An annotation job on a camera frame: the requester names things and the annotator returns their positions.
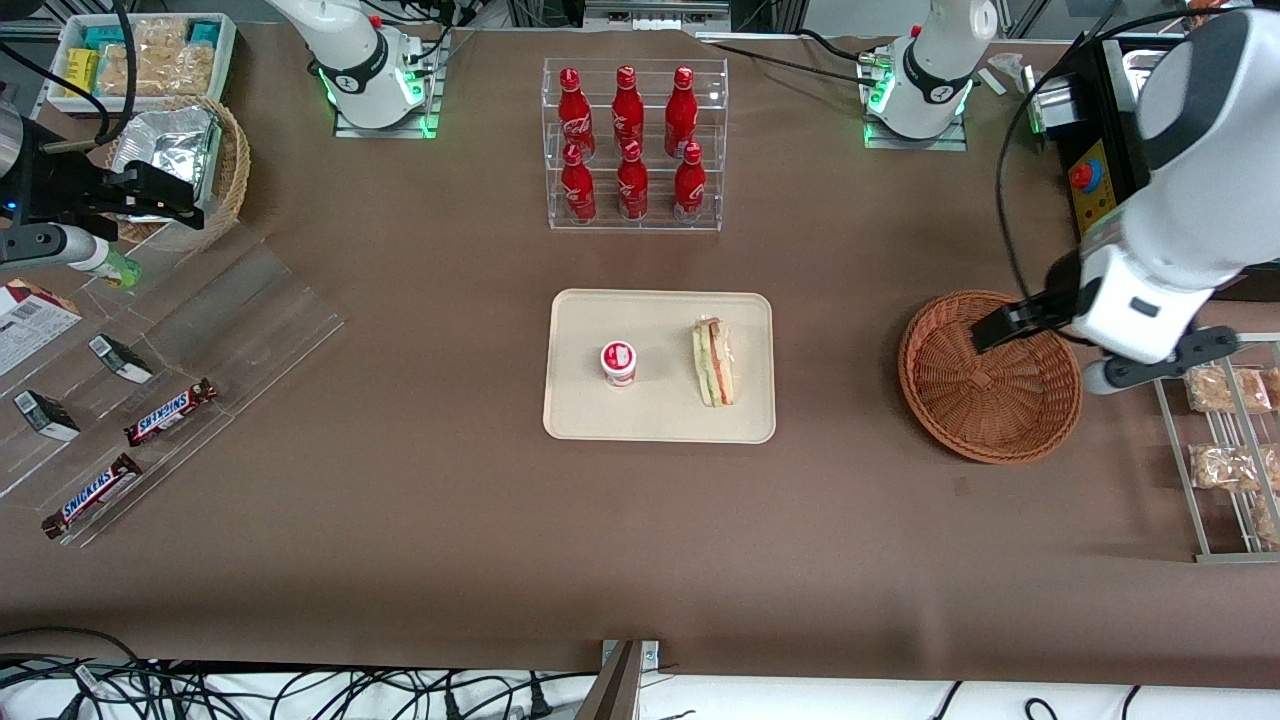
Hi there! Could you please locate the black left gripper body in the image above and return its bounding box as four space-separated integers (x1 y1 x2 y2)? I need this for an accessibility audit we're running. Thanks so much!
1030 250 1083 336

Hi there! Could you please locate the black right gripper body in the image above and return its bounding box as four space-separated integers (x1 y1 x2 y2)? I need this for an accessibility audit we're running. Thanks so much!
0 148 126 241

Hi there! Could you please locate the triangle sandwich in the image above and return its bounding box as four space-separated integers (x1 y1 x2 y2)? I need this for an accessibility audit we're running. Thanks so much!
692 317 736 408

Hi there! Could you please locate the light wicker basket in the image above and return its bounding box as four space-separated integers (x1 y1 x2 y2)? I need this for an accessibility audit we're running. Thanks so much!
105 95 251 246

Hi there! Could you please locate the brown wicker basket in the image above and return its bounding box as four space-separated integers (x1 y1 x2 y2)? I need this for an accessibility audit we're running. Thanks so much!
898 290 1084 465

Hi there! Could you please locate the beige plastic serving tray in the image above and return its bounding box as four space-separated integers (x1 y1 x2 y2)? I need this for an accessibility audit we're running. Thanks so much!
543 289 777 444

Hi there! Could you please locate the silver foil bag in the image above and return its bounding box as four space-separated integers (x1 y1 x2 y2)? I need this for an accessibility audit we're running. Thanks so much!
115 105 223 216

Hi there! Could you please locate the clear bag granola snack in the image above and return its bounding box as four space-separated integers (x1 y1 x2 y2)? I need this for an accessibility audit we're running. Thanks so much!
98 45 141 97
140 45 216 97
135 18 191 61

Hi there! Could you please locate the clear acrylic display stand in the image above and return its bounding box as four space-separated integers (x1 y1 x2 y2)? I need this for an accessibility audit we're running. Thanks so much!
0 220 346 548

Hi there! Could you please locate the red white cardboard box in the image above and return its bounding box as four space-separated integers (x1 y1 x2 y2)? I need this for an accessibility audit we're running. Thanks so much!
0 278 83 377

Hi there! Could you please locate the white plastic snack bin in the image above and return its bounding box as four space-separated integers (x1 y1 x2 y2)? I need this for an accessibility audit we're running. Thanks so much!
45 12 238 116

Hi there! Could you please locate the small black white box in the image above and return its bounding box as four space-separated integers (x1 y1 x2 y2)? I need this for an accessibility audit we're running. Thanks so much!
88 335 154 384
13 390 81 442

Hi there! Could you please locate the Snickers chocolate bar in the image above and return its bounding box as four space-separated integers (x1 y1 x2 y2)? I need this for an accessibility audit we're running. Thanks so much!
123 378 219 447
41 453 144 540

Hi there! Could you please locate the black food warmer machine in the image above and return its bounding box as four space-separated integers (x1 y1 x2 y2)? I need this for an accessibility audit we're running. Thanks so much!
1020 30 1280 299

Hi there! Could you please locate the clear plastic wrap scrap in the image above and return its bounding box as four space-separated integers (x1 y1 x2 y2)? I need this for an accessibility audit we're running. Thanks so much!
985 52 1031 96

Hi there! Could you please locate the red cola bottle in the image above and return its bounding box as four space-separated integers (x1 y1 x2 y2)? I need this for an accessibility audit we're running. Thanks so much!
673 142 707 223
665 66 698 158
560 142 598 224
612 65 646 151
616 140 650 221
557 67 596 161

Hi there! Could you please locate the clear acrylic bottle rack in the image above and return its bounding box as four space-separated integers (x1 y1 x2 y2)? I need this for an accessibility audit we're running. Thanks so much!
542 57 729 233

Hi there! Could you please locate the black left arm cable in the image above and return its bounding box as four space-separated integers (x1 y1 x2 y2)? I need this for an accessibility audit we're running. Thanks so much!
995 10 1191 301

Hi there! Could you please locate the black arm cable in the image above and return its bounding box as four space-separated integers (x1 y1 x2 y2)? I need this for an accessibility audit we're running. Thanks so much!
995 10 1191 301
0 0 138 151

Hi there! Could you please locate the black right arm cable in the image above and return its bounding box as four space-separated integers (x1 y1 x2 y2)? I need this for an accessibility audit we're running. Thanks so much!
0 0 138 151

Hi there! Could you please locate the grey metal wire rack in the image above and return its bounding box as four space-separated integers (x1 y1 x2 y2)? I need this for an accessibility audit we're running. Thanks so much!
1145 333 1280 564

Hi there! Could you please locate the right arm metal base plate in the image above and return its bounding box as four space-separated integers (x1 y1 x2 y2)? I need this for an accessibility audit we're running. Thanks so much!
333 30 443 139

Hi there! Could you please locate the black cable on table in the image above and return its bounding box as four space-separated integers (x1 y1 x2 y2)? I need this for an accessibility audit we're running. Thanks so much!
700 28 893 86

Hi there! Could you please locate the black floor cable loop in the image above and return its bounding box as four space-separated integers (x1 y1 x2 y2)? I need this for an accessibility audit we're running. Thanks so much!
0 627 161 720

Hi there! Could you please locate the aluminium bracket with post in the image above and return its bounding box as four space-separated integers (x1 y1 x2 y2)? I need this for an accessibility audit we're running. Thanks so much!
575 640 661 720

